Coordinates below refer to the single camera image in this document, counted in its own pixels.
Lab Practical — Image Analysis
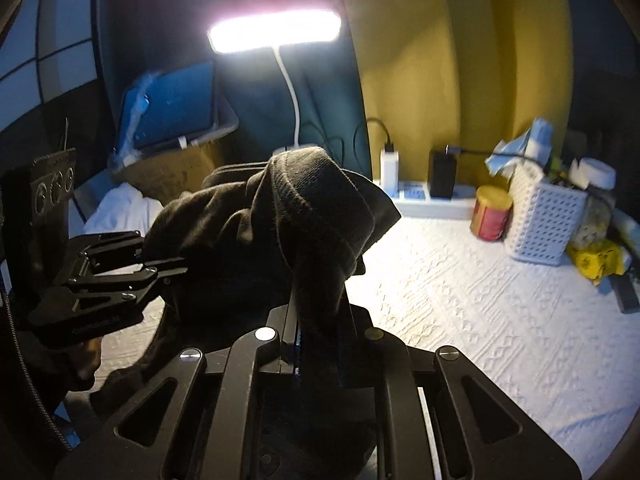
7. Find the brown t-shirt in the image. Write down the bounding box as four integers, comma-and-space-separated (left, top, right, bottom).
64, 145, 403, 480

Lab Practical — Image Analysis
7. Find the person's hand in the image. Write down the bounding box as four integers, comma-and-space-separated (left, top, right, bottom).
70, 337, 102, 391

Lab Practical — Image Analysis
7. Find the white folded cloth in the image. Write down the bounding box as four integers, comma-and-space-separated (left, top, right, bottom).
82, 182, 163, 236

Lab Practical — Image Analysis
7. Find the brown cardboard box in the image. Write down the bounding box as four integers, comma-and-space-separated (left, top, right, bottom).
112, 138, 232, 205

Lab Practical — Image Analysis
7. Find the white power strip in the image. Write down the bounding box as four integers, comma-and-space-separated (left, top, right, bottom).
390, 181, 476, 220

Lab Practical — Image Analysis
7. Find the white charger plug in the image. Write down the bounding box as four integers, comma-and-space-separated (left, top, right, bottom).
380, 148, 399, 197

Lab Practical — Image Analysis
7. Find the red round tin can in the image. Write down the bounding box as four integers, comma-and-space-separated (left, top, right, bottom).
471, 185, 513, 242

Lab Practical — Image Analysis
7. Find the black power adapter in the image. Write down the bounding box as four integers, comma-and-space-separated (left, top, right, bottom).
427, 151, 458, 200

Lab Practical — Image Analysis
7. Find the white woven plastic basket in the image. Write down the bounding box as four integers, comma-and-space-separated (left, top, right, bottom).
503, 162, 587, 266

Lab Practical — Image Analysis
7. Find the yellow snack bag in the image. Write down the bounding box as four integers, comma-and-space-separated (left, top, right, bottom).
566, 240, 632, 286

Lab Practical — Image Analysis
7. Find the black smartphone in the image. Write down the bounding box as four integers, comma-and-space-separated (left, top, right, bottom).
611, 274, 640, 314

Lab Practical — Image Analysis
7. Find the dark teal curtain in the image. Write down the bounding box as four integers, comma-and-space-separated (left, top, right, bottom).
96, 0, 372, 176

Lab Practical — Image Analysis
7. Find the clear jar white lid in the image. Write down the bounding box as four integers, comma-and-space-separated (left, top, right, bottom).
570, 157, 616, 249

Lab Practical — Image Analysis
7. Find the yellow curtain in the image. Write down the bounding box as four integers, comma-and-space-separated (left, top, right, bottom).
344, 0, 574, 185

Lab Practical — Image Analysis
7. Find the white desk lamp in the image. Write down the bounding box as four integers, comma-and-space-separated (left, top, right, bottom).
207, 8, 342, 154

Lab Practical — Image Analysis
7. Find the black charger cable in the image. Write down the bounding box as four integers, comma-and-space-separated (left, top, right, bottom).
351, 117, 539, 166

